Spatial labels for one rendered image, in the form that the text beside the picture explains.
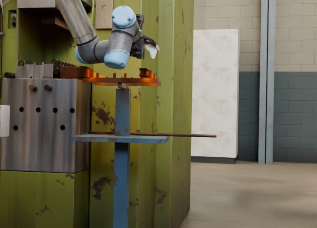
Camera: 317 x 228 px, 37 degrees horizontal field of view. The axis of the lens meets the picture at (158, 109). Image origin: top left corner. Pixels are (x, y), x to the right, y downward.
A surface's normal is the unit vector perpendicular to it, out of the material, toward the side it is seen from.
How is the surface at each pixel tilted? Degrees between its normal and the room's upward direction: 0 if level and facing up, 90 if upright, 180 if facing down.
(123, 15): 76
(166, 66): 90
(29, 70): 90
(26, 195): 90
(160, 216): 90
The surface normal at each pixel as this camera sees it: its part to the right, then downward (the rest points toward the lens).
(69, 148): -0.18, -0.01
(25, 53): 0.98, 0.02
